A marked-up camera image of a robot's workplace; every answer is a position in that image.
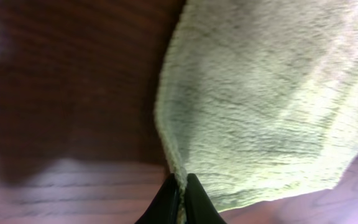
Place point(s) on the light green microfiber cloth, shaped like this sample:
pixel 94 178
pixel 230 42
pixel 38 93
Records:
pixel 259 98

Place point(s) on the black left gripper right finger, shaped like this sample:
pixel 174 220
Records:
pixel 198 206

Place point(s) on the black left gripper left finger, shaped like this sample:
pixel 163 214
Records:
pixel 164 207

